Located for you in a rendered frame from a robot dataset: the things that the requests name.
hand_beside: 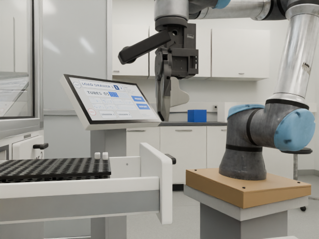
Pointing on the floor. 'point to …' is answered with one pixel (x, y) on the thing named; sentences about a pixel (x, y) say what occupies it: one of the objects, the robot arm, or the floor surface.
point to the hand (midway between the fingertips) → (161, 114)
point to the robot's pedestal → (242, 217)
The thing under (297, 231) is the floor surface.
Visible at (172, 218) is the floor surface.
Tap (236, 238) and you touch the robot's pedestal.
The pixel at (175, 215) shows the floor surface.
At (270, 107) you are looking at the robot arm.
